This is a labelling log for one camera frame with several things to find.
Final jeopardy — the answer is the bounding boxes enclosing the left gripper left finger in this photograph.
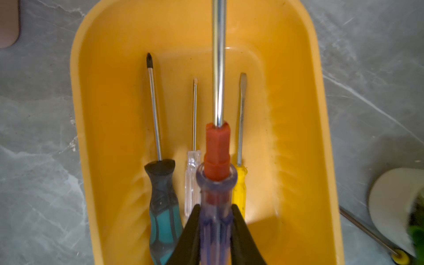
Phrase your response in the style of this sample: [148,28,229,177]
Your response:
[166,204,201,265]

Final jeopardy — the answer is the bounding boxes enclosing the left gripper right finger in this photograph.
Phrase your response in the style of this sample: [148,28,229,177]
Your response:
[231,204,266,265]

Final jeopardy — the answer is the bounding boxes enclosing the green black handle screwdriver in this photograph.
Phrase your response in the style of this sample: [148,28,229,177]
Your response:
[144,54,183,265]

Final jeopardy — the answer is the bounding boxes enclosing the yellow plastic storage box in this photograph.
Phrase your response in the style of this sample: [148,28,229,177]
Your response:
[70,1,344,265]

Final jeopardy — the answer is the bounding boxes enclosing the red blue handle screwdriver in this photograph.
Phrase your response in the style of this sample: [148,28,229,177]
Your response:
[197,1,237,265]

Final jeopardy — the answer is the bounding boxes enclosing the yellow handle screwdriver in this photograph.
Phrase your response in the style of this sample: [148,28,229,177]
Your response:
[233,73,247,218]

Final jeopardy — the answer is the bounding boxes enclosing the clear handle small screwdriver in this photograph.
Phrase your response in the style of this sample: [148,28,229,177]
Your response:
[184,78,202,221]

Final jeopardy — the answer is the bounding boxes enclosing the black yellow tester screwdriver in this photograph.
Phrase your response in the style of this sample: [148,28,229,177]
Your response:
[339,206,412,265]

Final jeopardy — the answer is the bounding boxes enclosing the succulent plant white pot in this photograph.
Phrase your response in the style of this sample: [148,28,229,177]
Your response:
[368,168,424,265]

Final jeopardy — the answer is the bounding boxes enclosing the pink tray with stones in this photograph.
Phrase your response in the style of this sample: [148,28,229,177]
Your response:
[0,0,20,49]

